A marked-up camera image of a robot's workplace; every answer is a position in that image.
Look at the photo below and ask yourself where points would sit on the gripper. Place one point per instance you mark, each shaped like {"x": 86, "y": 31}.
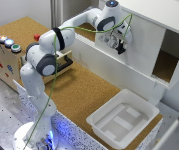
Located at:
{"x": 109, "y": 40}

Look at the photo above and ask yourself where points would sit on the green button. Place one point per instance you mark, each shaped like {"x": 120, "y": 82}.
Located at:
{"x": 15, "y": 48}

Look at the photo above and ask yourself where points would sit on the white cabinet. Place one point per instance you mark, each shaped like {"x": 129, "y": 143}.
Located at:
{"x": 102, "y": 68}

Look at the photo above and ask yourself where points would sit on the red button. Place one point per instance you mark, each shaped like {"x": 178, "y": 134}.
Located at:
{"x": 3, "y": 39}

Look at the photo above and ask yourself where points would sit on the white sliding door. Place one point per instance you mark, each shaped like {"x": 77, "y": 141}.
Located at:
{"x": 145, "y": 46}

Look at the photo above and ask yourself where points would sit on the pink block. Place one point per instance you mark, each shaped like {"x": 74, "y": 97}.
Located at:
{"x": 37, "y": 37}

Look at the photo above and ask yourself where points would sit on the white plastic box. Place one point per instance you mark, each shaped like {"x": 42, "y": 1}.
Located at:
{"x": 122, "y": 121}

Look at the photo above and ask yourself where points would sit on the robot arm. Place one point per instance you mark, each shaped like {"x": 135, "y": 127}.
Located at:
{"x": 31, "y": 80}

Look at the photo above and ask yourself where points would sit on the wooden drawer box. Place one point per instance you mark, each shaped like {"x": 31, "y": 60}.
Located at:
{"x": 17, "y": 30}

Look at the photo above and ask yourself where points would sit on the blue button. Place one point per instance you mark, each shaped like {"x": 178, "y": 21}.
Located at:
{"x": 9, "y": 42}

